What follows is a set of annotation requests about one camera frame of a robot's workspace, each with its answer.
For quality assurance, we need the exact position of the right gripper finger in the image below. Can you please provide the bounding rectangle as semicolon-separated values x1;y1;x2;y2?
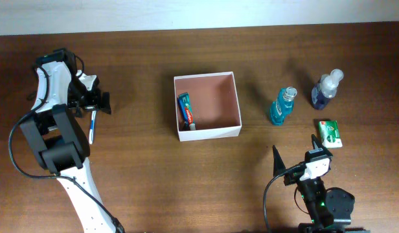
311;134;323;151
272;145;286;177

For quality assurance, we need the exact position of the blue white toothbrush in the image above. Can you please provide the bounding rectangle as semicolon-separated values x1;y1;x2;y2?
89;111;97;144

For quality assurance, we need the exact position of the green red toothpaste tube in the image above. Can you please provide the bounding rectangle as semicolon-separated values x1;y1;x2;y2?
178;93;196;131

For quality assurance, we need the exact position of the blue disposable razor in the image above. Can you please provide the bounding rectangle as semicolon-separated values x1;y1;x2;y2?
177;98;190;130

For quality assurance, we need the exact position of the white pink cardboard box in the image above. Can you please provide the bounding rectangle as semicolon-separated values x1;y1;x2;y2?
174;71;242;142

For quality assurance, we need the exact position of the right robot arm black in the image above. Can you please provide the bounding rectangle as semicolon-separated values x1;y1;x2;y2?
263;135;368;233

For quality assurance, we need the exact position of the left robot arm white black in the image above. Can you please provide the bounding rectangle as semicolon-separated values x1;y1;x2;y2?
14;48;124;232

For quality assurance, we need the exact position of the green white soap box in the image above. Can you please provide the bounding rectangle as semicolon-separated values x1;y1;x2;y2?
319;120;343;148

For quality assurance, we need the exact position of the blue foam soap bottle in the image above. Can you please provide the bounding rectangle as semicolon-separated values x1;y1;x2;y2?
312;69;344;110

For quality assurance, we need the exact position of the teal mouthwash bottle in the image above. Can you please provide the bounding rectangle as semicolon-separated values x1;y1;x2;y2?
269;87;297;126

